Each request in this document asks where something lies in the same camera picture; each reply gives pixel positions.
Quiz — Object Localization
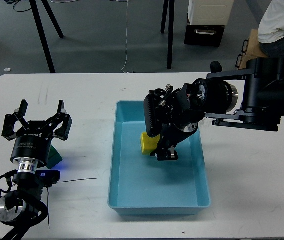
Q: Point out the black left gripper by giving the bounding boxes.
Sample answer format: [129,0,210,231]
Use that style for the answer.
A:
[1,99,72,168]

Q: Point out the seated person white shirt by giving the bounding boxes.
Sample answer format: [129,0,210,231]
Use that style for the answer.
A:
[258,0,284,58]

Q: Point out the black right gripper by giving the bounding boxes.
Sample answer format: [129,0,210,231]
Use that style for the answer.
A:
[143,94,204,161]

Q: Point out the white storage box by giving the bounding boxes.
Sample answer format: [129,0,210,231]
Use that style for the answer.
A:
[187,0,234,26]

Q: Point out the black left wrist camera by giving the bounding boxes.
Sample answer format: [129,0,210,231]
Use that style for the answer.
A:
[36,170,60,188]

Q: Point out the yellow block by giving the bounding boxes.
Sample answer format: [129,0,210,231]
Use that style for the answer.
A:
[140,132,160,155]

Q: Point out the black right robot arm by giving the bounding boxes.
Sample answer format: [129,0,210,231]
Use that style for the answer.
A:
[140,58,284,161]

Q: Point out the cardboard box with handles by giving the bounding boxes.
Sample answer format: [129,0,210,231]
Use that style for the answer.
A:
[235,29,267,70]

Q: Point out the white hanging cable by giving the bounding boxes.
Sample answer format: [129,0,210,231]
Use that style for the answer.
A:
[121,0,137,74]

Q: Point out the thin black wire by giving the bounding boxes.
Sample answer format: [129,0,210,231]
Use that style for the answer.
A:
[45,177,97,230]

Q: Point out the green block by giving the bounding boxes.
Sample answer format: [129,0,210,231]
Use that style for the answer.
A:
[46,145,62,170]

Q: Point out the black tripod legs right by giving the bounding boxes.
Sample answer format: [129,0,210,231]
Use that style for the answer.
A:
[160,0,175,70]

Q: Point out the black tripod legs left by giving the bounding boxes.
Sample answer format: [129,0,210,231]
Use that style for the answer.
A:
[29,0,65,74]

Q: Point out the black storage box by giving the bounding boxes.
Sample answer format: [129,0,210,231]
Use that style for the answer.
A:
[184,23,225,48]

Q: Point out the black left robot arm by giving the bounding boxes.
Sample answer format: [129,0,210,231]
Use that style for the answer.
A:
[0,99,72,240]

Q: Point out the blue plastic box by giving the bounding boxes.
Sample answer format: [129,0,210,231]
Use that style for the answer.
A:
[108,101,211,215]

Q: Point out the black tripod legs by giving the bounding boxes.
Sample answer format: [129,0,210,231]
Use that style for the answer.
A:
[29,0,65,74]
[160,0,175,70]

